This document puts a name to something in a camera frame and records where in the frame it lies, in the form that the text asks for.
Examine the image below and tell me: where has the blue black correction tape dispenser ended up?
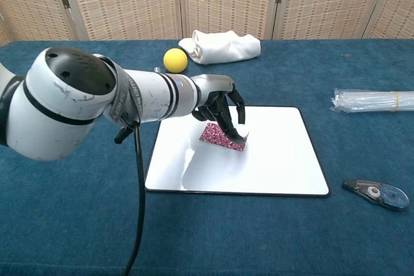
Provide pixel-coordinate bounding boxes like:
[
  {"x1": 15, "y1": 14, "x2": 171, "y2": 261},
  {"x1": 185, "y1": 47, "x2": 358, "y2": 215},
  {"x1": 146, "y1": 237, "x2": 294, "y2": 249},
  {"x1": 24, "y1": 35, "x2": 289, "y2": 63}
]
[{"x1": 342, "y1": 179, "x2": 410, "y2": 211}]

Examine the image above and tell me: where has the yellow rubber band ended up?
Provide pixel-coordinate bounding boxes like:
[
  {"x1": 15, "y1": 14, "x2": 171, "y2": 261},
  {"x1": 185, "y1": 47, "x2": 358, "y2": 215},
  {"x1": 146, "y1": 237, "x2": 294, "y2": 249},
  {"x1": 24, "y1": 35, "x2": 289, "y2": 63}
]
[{"x1": 389, "y1": 90, "x2": 400, "y2": 112}]

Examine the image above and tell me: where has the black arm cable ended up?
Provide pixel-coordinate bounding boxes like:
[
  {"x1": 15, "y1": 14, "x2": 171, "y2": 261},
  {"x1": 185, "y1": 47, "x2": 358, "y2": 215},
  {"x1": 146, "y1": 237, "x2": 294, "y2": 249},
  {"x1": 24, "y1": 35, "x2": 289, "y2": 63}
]
[{"x1": 114, "y1": 123, "x2": 146, "y2": 276}]

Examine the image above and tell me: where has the grey velcro strap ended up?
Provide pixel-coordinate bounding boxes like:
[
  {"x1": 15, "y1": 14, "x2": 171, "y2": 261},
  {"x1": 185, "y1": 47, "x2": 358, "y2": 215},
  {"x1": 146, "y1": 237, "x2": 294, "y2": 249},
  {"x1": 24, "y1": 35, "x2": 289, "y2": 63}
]
[{"x1": 107, "y1": 57, "x2": 145, "y2": 125}]

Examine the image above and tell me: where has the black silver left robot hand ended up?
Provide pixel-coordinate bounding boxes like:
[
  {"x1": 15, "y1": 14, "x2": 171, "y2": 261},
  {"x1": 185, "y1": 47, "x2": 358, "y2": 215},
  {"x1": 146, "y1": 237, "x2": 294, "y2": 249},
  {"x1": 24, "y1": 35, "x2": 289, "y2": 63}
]
[{"x1": 192, "y1": 74, "x2": 246, "y2": 145}]

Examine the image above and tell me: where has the bundle of clear plastic straws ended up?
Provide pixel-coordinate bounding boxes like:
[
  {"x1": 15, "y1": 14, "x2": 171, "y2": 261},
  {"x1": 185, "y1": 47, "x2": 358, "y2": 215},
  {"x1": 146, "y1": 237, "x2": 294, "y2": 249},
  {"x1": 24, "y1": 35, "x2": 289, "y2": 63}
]
[{"x1": 329, "y1": 88, "x2": 414, "y2": 114}]

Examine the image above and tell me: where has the blue tablecloth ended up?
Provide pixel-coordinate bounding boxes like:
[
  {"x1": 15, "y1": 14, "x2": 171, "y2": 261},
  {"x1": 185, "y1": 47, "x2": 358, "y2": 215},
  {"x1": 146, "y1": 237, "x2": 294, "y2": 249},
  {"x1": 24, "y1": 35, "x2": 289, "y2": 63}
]
[{"x1": 0, "y1": 39, "x2": 414, "y2": 276}]

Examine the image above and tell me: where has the pink patterned packet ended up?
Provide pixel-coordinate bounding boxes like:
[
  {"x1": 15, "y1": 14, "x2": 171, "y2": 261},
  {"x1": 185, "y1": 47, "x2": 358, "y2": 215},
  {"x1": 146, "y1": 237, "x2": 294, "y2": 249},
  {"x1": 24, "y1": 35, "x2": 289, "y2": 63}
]
[{"x1": 199, "y1": 122, "x2": 251, "y2": 153}]

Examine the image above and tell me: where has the white rectangular board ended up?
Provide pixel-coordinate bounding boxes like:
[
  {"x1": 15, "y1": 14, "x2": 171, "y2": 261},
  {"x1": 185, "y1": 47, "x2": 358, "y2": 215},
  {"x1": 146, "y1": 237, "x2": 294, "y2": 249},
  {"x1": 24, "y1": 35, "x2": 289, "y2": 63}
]
[{"x1": 144, "y1": 105, "x2": 331, "y2": 198}]

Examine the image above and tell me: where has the yellow foam ball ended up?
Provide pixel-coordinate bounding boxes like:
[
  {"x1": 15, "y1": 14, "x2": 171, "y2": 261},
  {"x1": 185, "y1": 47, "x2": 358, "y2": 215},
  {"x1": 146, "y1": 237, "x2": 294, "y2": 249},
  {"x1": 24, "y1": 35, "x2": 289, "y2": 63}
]
[{"x1": 163, "y1": 48, "x2": 189, "y2": 74}]

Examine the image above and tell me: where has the folded white towel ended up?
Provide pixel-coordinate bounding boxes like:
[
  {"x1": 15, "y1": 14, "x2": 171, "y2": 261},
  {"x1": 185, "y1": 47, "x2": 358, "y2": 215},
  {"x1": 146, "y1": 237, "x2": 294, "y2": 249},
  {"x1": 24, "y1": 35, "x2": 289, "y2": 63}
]
[{"x1": 178, "y1": 29, "x2": 262, "y2": 65}]

